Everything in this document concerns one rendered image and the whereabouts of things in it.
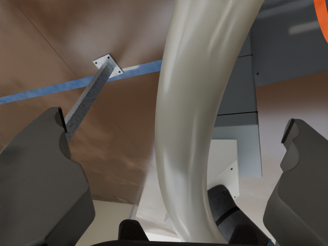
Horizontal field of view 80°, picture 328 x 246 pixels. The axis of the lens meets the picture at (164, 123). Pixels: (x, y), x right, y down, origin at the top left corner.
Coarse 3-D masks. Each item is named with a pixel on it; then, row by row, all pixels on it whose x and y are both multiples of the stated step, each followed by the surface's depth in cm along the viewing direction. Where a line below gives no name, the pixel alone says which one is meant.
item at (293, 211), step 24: (288, 144) 11; (312, 144) 9; (288, 168) 9; (312, 168) 7; (288, 192) 6; (312, 192) 7; (264, 216) 7; (288, 216) 6; (312, 216) 6; (288, 240) 6; (312, 240) 5
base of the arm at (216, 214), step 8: (208, 192) 69; (216, 192) 69; (224, 192) 72; (216, 200) 67; (224, 200) 68; (232, 200) 70; (216, 208) 66; (224, 208) 66; (232, 208) 66; (216, 216) 65; (224, 216) 64; (216, 224) 64
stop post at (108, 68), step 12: (96, 60) 169; (108, 60) 166; (108, 72) 166; (120, 72) 174; (96, 84) 153; (84, 96) 142; (96, 96) 151; (72, 108) 139; (84, 108) 140; (72, 120) 130; (72, 132) 129
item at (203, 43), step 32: (192, 0) 6; (224, 0) 6; (256, 0) 6; (192, 32) 7; (224, 32) 6; (192, 64) 7; (224, 64) 7; (160, 96) 9; (192, 96) 8; (160, 128) 9; (192, 128) 9; (160, 160) 10; (192, 160) 10; (192, 192) 11; (192, 224) 12
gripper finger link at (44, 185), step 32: (32, 128) 9; (64, 128) 11; (0, 160) 7; (32, 160) 7; (64, 160) 7; (0, 192) 6; (32, 192) 6; (64, 192) 6; (0, 224) 5; (32, 224) 5; (64, 224) 6
